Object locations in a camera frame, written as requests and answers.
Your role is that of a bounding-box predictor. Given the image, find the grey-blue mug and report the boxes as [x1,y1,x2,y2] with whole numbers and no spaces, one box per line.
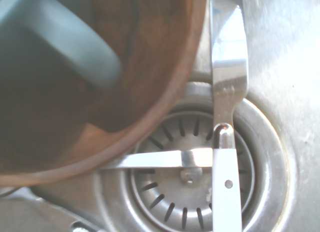
[0,0,123,90]

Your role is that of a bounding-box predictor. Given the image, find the brown wooden bowl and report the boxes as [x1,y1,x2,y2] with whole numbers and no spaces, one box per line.
[0,0,210,187]

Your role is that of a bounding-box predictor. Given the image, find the metal sink drain strainer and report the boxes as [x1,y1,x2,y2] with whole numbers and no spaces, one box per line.
[93,81,288,232]

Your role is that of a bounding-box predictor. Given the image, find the stainless steel double sink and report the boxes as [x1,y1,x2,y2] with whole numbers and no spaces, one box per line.
[0,0,320,232]

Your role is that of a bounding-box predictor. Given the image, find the white-handled table knife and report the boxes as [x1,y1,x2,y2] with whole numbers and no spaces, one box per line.
[209,0,250,232]

